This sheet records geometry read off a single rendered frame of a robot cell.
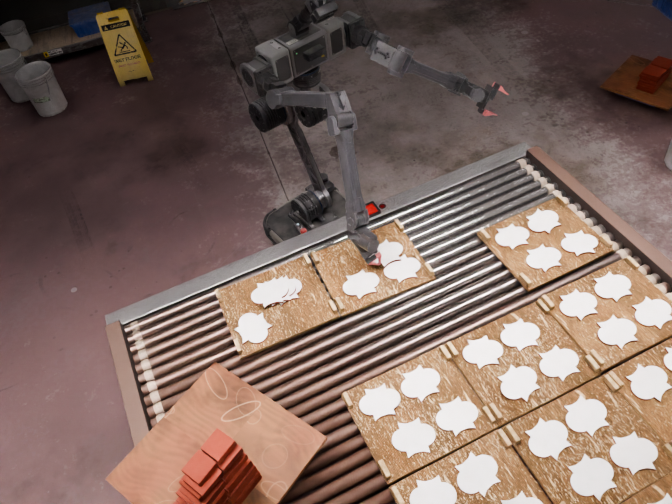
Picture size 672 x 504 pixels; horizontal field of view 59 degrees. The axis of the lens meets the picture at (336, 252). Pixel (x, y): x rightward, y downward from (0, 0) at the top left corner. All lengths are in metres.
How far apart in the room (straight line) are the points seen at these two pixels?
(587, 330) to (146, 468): 1.58
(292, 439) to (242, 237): 2.20
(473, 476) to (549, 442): 0.27
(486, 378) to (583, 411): 0.32
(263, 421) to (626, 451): 1.14
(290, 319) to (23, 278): 2.44
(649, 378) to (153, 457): 1.65
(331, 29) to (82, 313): 2.30
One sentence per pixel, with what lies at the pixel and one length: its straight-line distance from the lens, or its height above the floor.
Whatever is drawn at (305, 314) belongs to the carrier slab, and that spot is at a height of 0.94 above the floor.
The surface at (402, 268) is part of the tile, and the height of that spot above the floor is 0.95.
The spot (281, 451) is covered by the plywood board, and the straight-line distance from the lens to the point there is 1.96.
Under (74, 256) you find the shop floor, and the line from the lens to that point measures 4.32.
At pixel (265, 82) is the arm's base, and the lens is 2.53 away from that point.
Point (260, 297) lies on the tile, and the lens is 2.37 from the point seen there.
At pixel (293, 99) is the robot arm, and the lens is 2.39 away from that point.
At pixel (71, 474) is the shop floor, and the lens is 3.43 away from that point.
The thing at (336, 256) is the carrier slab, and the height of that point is 0.94.
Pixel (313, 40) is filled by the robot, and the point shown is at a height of 1.51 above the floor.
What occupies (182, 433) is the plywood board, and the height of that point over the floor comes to 1.04.
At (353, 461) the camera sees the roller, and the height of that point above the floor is 0.92.
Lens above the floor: 2.83
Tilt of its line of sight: 49 degrees down
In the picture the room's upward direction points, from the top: 9 degrees counter-clockwise
